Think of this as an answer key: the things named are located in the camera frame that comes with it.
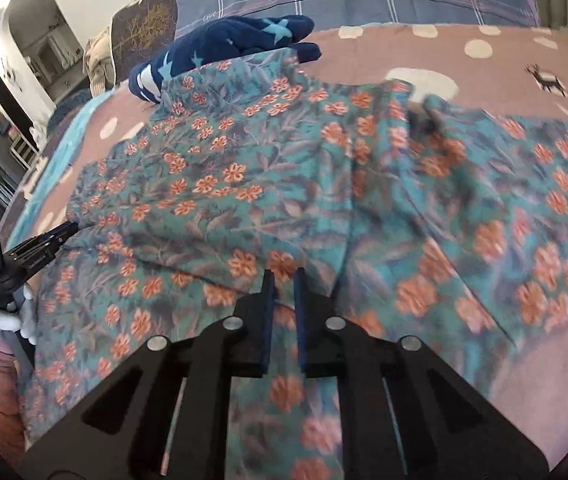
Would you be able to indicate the teal floral garment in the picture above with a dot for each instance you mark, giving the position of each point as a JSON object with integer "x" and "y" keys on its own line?
{"x": 264, "y": 185}

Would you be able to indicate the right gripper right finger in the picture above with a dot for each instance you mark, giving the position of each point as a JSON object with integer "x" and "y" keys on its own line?
{"x": 405, "y": 413}

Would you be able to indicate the white-gloved left hand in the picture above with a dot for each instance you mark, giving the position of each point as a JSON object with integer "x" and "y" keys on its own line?
{"x": 19, "y": 319}

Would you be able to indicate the navy star-print garment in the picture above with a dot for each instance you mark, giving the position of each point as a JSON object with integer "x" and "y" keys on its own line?
{"x": 218, "y": 41}

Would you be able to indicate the dark brown patterned pillow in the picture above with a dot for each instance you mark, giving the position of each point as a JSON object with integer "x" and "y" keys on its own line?
{"x": 139, "y": 31}

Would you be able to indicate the white wardrobe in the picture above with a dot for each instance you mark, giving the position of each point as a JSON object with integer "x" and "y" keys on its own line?
{"x": 13, "y": 55}

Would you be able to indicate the light blue bed sheet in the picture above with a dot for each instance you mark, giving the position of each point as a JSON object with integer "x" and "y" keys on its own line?
{"x": 56, "y": 166}

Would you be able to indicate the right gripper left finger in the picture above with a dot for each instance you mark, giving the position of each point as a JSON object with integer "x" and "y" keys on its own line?
{"x": 162, "y": 413}

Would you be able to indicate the pink polka-dot blanket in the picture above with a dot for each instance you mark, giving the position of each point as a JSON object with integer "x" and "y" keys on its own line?
{"x": 464, "y": 65}

